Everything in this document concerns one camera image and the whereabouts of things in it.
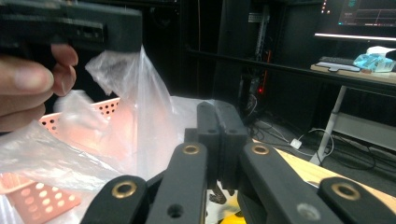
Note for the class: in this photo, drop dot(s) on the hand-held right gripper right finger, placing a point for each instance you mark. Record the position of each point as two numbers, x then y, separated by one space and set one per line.
233 133

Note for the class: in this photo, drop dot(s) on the computer monitor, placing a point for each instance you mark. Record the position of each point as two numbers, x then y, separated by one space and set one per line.
367 15

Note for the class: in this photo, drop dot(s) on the white power adapter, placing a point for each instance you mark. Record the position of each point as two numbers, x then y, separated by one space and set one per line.
296 143

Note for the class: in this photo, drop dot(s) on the black keyboard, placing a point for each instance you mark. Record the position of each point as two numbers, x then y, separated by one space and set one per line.
336 60

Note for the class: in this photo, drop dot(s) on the clear plastic bag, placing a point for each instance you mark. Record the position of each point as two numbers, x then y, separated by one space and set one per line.
149 109

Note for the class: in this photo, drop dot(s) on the white table frame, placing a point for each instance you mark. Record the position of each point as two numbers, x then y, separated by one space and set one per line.
333 124

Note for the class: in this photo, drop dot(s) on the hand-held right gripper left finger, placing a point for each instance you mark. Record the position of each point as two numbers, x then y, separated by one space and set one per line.
211 130

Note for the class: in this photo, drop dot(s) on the pink perforated plastic basket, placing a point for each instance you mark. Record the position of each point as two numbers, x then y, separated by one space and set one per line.
43 199

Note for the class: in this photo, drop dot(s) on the blue plastic packet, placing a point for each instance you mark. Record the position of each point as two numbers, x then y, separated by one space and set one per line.
372 62

